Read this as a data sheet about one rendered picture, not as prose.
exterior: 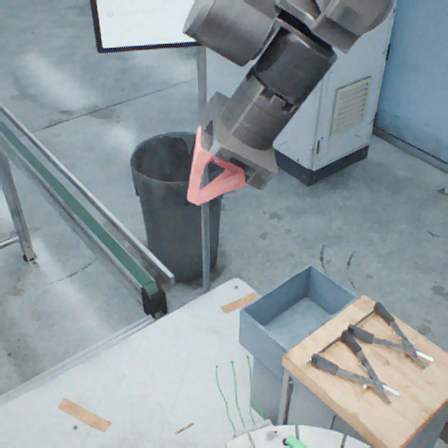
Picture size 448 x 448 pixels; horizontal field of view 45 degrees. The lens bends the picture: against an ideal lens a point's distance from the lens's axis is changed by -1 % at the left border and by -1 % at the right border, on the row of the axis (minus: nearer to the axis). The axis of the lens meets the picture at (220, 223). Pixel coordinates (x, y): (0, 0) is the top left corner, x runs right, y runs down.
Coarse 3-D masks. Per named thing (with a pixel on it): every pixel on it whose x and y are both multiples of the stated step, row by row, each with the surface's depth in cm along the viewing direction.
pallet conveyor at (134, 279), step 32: (0, 128) 194; (0, 160) 217; (32, 160) 177; (64, 192) 164; (96, 224) 152; (32, 256) 250; (96, 256) 154; (128, 256) 142; (128, 288) 142; (160, 288) 134; (96, 352) 127; (32, 384) 120
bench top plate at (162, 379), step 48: (240, 288) 130; (144, 336) 119; (192, 336) 119; (48, 384) 110; (96, 384) 110; (144, 384) 110; (192, 384) 110; (240, 384) 110; (0, 432) 102; (48, 432) 102; (96, 432) 102; (144, 432) 102; (192, 432) 102
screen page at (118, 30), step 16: (112, 0) 119; (128, 0) 120; (144, 0) 121; (160, 0) 121; (176, 0) 122; (192, 0) 123; (112, 16) 121; (128, 16) 122; (144, 16) 122; (160, 16) 123; (176, 16) 124; (112, 32) 123; (128, 32) 124; (144, 32) 124; (160, 32) 125; (176, 32) 126
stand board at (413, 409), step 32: (352, 320) 86; (288, 352) 81; (352, 352) 81; (384, 352) 81; (320, 384) 77; (352, 384) 77; (416, 384) 77; (352, 416) 73; (384, 416) 73; (416, 416) 73
